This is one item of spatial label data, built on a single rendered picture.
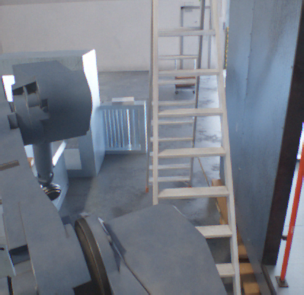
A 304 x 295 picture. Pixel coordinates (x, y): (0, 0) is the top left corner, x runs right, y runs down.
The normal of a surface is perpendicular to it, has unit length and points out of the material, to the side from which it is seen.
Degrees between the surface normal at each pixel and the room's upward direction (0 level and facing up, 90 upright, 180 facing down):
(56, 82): 46
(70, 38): 90
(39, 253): 8
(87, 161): 90
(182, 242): 0
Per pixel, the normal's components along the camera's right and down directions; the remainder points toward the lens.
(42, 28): -0.03, 0.40
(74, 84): 0.32, -0.38
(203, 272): 0.10, -0.79
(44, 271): 0.19, -0.65
